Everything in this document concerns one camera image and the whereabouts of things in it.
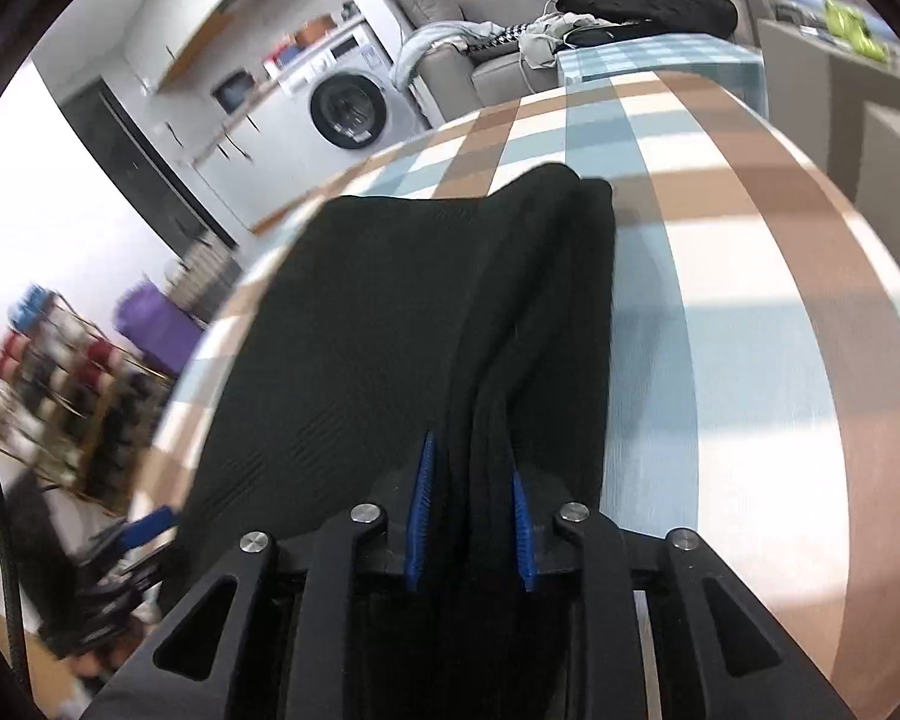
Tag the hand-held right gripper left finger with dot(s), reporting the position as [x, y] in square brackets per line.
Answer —
[420, 517]

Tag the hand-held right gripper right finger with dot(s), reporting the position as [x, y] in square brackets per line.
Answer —
[523, 532]

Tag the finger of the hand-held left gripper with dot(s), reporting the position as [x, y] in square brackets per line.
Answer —
[146, 529]

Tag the black knit sweater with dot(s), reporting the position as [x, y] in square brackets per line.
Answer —
[360, 330]

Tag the metal shoe rack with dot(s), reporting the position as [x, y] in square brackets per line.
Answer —
[67, 405]

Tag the purple bag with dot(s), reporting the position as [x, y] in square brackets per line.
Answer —
[157, 326]

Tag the woven laundry basket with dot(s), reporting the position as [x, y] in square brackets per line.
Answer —
[206, 277]

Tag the brown blue checkered tablecloth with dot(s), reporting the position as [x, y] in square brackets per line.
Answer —
[757, 360]

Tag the dark door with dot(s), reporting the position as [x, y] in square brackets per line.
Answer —
[142, 165]

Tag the white kitchen base cabinet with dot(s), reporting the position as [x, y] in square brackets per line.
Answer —
[270, 165]

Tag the white washing machine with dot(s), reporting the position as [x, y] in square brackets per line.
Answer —
[345, 109]

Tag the grey sofa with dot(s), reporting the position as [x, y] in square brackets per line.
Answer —
[450, 82]

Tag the light grey cloth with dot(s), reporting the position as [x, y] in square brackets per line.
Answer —
[435, 45]

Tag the red box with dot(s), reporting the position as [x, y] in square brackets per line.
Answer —
[279, 58]

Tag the houndstooth cushion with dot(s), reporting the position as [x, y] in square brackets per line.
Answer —
[499, 41]

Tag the white crumpled garment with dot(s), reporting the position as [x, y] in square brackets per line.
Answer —
[547, 41]

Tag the small table blue checkered cloth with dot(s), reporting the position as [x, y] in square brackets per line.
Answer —
[660, 60]

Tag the black jacket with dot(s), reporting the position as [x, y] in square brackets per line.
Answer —
[645, 0]

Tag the yellow green cloth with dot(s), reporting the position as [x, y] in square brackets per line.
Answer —
[855, 30]

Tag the white wall cabinet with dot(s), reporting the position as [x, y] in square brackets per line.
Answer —
[217, 15]

